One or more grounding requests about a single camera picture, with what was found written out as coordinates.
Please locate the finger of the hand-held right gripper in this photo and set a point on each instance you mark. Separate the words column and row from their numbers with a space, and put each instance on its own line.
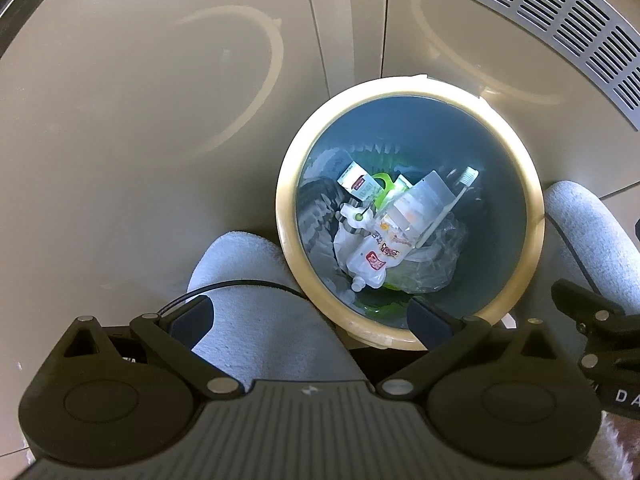
column 595, row 312
column 610, row 360

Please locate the white spout pouch red label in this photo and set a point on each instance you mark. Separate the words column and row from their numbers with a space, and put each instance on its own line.
column 372, row 260

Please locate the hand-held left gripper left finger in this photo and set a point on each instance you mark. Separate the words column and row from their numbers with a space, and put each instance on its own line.
column 192, row 314

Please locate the translucent white plastic box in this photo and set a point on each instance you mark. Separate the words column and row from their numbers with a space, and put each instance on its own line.
column 430, row 190

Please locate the cream rimmed waste bin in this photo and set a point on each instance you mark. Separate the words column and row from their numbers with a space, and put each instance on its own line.
column 287, row 210

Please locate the small white box red label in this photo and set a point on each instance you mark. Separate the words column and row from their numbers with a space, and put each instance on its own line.
column 355, row 180

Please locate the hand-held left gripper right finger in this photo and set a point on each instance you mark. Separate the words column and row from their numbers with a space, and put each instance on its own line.
column 425, row 319

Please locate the white toothbrush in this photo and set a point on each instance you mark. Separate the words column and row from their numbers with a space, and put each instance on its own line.
column 467, row 177

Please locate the clear plastic bag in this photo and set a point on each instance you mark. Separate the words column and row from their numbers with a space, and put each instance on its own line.
column 440, row 260

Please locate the brown white furry cloth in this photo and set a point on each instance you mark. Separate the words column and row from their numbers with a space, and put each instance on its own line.
column 617, row 445

